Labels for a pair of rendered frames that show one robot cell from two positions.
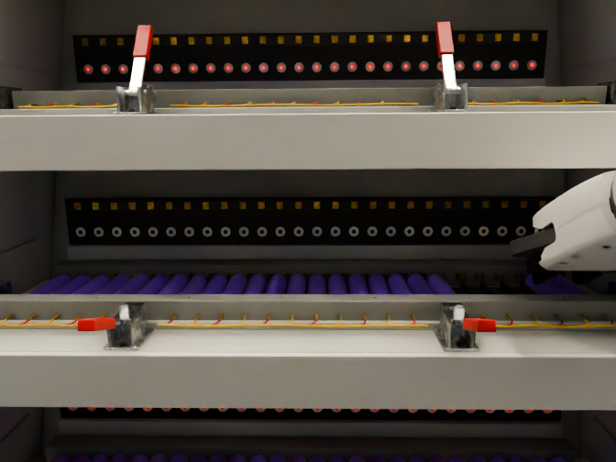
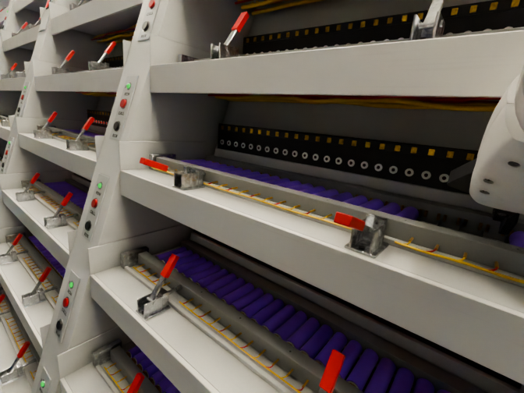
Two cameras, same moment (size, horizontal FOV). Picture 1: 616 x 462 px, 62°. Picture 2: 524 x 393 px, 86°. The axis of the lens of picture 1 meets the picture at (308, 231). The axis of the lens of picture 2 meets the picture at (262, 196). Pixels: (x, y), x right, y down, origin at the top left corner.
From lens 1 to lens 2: 0.24 m
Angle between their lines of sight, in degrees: 36
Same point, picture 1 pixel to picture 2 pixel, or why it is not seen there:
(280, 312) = (265, 193)
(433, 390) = (326, 274)
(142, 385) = (179, 210)
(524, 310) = (458, 246)
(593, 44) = not seen: outside the picture
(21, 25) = (216, 30)
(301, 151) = (291, 80)
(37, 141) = (178, 76)
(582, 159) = not seen: outside the picture
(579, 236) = (485, 151)
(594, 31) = not seen: outside the picture
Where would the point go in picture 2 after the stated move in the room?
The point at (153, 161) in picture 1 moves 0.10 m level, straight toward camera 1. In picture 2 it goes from (218, 87) to (176, 45)
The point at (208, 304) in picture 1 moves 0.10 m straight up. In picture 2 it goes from (231, 179) to (251, 111)
